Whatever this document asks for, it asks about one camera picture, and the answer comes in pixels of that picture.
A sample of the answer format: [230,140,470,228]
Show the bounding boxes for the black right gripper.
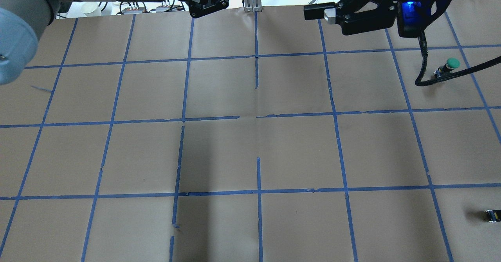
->
[304,0,396,35]

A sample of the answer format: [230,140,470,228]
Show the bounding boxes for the green push button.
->
[431,58,461,79]

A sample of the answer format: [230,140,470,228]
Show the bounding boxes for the small black contact block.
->
[484,209,501,223]

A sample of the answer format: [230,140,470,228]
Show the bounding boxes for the aluminium frame post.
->
[243,0,263,13]

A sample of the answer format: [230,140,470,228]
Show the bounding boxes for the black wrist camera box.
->
[396,1,434,38]

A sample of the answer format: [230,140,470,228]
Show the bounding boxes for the black right camera cable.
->
[415,31,501,87]

